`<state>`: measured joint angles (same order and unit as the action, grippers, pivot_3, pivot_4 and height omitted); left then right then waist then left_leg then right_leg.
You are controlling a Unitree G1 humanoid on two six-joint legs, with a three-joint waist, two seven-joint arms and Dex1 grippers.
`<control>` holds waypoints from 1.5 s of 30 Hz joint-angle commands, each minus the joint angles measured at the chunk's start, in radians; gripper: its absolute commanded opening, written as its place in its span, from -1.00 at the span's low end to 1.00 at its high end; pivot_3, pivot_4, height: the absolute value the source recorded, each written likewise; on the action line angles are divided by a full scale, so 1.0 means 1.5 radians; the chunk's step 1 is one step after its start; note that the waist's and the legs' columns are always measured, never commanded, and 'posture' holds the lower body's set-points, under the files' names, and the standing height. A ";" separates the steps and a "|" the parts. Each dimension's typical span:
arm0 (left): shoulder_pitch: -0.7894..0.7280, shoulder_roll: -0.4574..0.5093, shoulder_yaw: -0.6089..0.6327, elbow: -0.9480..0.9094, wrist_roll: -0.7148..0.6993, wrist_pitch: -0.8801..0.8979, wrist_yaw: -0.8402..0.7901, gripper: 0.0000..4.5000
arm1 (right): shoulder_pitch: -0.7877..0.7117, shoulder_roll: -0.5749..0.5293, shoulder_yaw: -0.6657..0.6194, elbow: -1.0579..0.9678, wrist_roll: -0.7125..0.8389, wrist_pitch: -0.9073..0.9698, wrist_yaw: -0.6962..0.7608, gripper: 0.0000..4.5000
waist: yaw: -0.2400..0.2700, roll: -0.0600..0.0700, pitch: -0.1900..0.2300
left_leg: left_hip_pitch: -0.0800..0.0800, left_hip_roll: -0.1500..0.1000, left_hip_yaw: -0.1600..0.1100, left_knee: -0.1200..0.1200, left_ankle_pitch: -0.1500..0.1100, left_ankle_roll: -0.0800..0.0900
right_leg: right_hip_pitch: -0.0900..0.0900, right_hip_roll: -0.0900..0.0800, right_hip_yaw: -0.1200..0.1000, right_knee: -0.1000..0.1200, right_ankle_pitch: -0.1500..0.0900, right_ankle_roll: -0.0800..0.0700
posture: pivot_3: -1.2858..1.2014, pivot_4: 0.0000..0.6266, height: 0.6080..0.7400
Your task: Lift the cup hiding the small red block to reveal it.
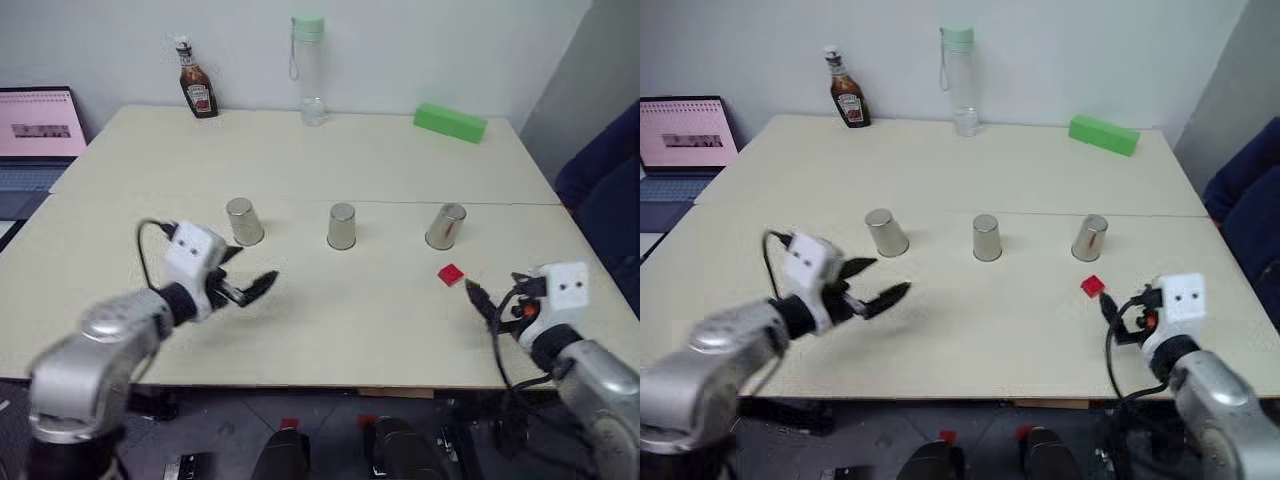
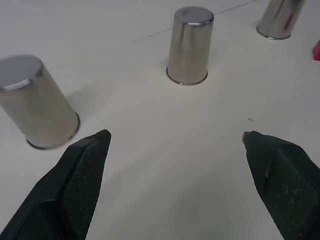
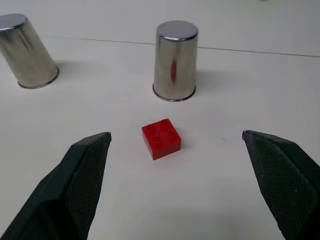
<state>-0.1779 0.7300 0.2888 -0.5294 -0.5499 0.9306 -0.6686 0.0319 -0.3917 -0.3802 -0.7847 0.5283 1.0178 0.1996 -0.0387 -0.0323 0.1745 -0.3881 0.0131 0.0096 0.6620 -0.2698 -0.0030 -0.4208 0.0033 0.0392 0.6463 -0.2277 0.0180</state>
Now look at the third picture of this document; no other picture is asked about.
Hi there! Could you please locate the shiny steel cup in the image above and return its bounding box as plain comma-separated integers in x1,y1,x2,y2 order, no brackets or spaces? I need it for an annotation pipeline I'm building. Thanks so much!
0,13,60,89
151,20,199,103

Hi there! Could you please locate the red toy building brick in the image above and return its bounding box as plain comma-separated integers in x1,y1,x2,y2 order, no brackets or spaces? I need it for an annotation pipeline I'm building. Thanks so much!
141,117,182,160

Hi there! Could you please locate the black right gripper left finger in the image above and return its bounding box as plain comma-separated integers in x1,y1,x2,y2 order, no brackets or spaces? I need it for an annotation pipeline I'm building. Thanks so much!
0,131,112,240

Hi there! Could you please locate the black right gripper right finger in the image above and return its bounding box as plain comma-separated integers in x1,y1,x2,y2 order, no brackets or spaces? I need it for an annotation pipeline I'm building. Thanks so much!
241,129,320,240

